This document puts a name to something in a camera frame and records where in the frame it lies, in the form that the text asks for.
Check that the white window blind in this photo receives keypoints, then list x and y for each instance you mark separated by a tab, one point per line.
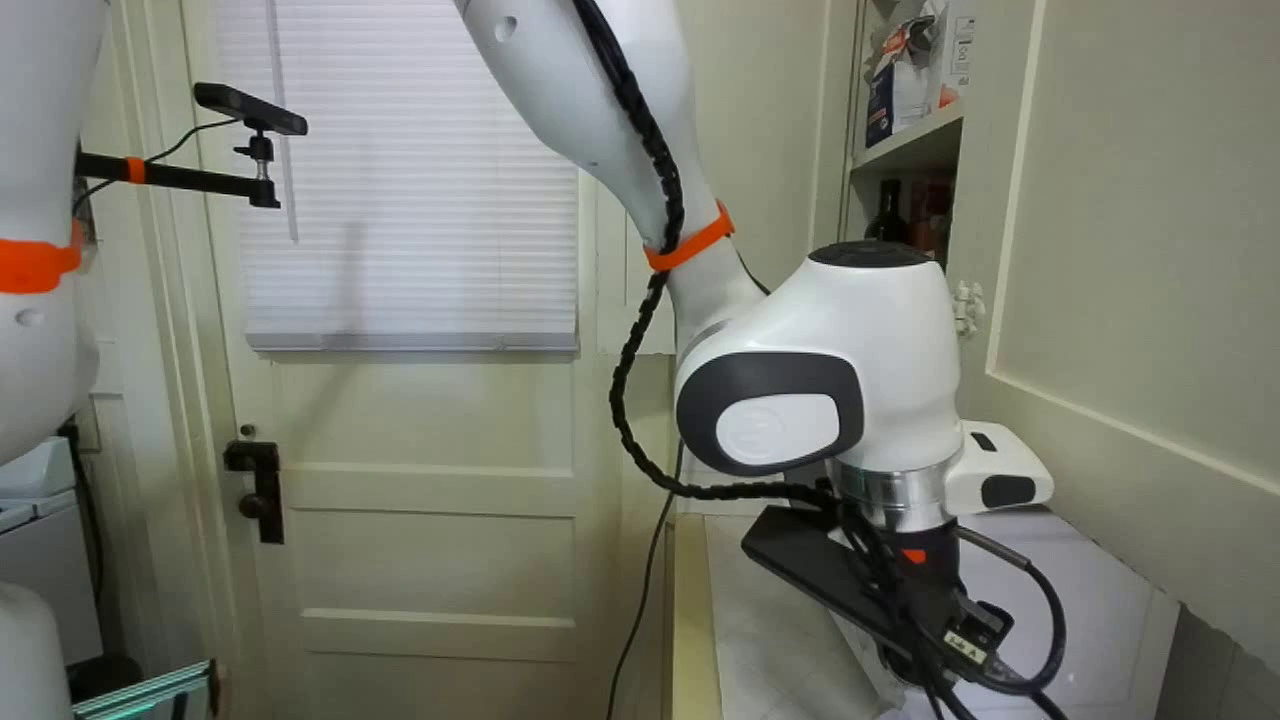
416	215

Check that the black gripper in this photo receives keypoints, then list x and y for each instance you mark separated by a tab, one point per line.
934	631

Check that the white microwave oven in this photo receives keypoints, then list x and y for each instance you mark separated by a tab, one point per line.
784	656

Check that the black door latch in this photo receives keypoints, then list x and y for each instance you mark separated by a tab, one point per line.
262	502

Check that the cream panel door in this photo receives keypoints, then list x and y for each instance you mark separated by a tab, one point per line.
449	521

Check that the cream cabinet door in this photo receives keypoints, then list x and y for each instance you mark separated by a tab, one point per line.
1117	262

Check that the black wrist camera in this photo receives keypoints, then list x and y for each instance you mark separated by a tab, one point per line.
807	554

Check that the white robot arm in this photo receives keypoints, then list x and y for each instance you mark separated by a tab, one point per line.
832	391

